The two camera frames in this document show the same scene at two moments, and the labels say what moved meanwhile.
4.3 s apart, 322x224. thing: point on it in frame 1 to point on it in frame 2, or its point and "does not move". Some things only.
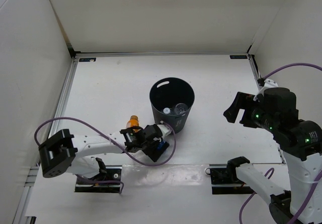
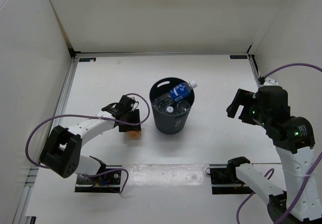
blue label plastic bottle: [162, 146] to [177, 93]
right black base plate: [224, 181] does not move
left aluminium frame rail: [58, 112] does not move
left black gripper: [153, 153] to [130, 128]
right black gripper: [243, 101] does not move
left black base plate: [113, 173] does not move
